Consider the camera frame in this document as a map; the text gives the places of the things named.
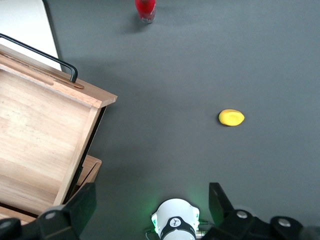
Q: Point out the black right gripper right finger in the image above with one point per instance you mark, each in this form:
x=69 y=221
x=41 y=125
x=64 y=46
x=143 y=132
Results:
x=225 y=220

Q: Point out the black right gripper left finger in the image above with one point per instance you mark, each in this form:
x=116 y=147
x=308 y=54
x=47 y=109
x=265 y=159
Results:
x=67 y=220

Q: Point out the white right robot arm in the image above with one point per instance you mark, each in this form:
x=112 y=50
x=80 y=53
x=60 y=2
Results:
x=175 y=212

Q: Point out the wooden two-drawer cabinet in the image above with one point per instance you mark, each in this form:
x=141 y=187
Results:
x=90 y=170

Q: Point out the yellow lemon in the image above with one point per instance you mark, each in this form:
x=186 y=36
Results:
x=231 y=117

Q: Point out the beige rectangular tray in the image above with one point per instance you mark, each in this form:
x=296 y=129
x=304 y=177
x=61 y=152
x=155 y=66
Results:
x=22 y=22

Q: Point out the red drink can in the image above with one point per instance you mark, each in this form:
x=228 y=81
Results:
x=146 y=8

